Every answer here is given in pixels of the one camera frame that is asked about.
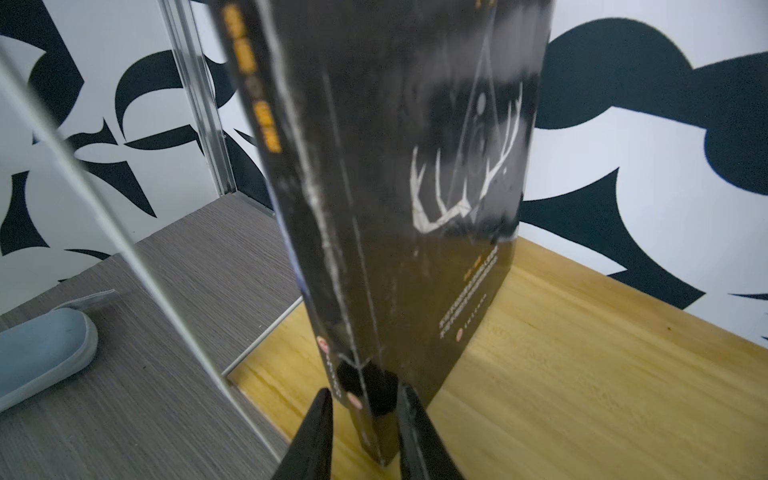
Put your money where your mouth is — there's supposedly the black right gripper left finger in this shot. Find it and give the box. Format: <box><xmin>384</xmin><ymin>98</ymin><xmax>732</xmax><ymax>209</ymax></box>
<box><xmin>272</xmin><ymin>388</ymin><xmax>334</xmax><ymax>480</ymax></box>

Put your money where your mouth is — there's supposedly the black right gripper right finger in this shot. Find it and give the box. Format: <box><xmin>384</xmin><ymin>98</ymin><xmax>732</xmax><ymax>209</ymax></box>
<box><xmin>397</xmin><ymin>383</ymin><xmax>465</xmax><ymax>480</ymax></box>

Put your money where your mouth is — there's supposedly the black deer antler book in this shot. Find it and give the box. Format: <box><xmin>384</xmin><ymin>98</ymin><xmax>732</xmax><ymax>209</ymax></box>
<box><xmin>210</xmin><ymin>1</ymin><xmax>554</xmax><ymax>465</ymax></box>

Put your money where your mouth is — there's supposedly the white wooden two-tier shelf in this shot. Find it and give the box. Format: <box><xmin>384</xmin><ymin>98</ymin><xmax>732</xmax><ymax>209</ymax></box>
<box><xmin>0</xmin><ymin>47</ymin><xmax>768</xmax><ymax>480</ymax></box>

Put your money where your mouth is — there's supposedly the light blue glasses case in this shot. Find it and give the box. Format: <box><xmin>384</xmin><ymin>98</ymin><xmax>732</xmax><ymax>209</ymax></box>
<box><xmin>1</xmin><ymin>289</ymin><xmax>118</xmax><ymax>412</ymax></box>

